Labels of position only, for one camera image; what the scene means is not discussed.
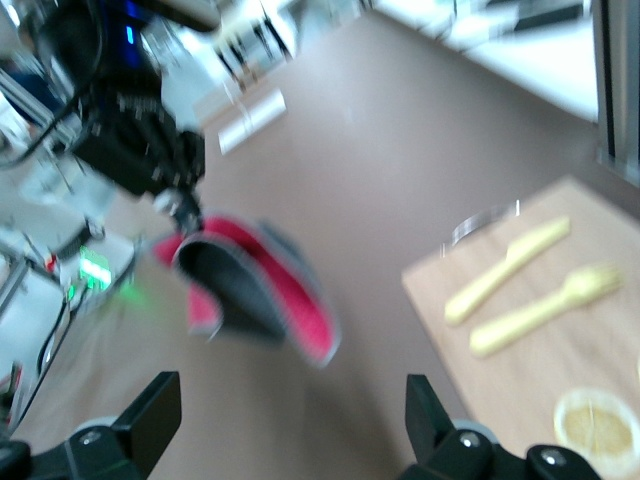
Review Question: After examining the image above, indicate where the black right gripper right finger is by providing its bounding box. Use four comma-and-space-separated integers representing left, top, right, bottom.
399, 373, 526, 480

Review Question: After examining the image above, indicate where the lemon slice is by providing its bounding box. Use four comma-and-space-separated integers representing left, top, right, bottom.
553, 387, 640, 479

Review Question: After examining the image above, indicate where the yellow plastic fork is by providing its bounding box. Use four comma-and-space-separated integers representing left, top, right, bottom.
468, 262, 624, 359

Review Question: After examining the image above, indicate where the black base power cable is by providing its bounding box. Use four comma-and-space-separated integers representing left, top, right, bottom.
35, 294, 72, 374

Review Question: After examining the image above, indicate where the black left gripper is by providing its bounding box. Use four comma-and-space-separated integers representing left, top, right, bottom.
69, 74, 207, 241

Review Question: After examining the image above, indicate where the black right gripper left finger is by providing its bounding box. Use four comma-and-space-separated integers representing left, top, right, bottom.
64, 370, 182, 480

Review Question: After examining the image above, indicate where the black frame post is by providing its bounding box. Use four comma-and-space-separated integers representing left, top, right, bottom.
594, 0, 640, 174

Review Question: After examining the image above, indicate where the wooden cutting board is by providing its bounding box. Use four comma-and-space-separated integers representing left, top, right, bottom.
401, 174, 640, 480

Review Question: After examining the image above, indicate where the yellow plastic knife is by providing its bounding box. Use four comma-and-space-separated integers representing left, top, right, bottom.
443, 215, 572, 328

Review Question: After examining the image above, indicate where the grey and red cloth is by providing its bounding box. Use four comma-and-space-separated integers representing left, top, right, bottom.
152, 213, 344, 370

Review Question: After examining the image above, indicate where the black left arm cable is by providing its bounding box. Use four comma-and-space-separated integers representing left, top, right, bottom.
0, 0, 109, 169

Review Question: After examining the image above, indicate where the white rack base tray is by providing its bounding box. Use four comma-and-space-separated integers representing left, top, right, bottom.
217, 88, 288, 156

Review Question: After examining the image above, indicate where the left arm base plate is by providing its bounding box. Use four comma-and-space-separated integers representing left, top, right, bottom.
59, 239, 139, 314

